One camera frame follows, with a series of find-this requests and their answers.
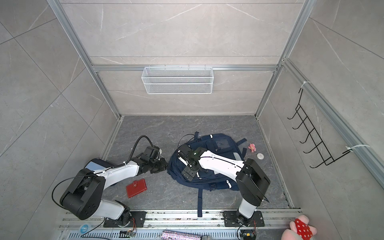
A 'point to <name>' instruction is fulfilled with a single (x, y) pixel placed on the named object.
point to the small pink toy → (252, 147)
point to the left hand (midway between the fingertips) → (169, 163)
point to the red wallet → (136, 187)
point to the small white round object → (260, 156)
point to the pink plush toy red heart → (300, 229)
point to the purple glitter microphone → (171, 235)
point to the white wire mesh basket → (177, 80)
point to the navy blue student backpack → (204, 179)
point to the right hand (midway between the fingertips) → (193, 166)
